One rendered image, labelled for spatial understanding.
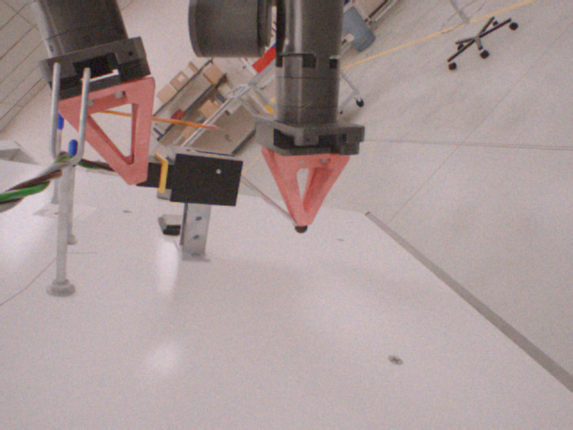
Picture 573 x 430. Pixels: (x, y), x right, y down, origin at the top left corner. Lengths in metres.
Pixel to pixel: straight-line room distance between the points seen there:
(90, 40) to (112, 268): 0.16
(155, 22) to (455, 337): 8.42
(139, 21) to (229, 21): 8.27
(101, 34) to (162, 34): 8.25
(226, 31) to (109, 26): 0.10
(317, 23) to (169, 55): 8.15
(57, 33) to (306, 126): 0.19
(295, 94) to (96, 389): 0.26
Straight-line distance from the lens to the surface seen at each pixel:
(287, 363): 0.25
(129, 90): 0.31
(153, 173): 0.34
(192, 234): 0.37
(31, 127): 8.70
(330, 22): 0.36
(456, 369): 0.30
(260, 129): 0.40
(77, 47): 0.32
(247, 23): 0.36
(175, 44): 8.53
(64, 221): 0.29
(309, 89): 0.36
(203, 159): 0.34
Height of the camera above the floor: 1.16
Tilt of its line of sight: 19 degrees down
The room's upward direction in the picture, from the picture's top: 45 degrees counter-clockwise
